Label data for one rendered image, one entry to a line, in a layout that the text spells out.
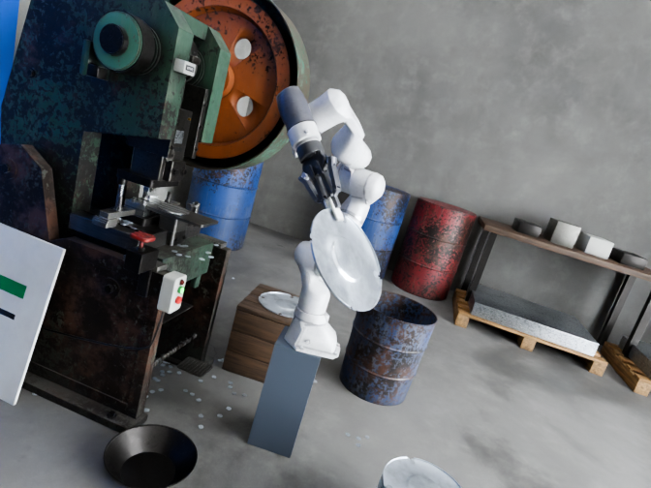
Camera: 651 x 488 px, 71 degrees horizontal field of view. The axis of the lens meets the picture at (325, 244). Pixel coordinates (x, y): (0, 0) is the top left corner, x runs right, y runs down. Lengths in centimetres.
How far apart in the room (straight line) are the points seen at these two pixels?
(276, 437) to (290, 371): 29
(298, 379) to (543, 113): 389
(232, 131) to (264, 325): 92
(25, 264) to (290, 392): 108
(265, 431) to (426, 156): 361
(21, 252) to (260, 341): 105
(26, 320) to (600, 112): 475
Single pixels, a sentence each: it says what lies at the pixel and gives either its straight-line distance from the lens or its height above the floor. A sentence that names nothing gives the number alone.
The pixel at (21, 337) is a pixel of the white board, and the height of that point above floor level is 24.
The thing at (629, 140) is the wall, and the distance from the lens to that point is 522.
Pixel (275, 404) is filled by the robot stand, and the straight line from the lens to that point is 187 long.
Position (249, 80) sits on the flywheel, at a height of 136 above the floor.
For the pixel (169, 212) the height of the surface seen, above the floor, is 78.
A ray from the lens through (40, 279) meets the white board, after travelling 196.
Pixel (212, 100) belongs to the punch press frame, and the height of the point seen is 123.
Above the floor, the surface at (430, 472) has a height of 24.
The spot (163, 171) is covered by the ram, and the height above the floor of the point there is 93.
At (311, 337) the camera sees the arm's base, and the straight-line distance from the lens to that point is 175.
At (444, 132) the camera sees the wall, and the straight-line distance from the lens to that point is 494.
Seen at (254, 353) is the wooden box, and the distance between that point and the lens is 231.
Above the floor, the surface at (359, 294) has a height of 87.
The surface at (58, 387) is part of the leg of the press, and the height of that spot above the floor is 3.
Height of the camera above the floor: 124
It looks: 13 degrees down
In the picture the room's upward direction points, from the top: 16 degrees clockwise
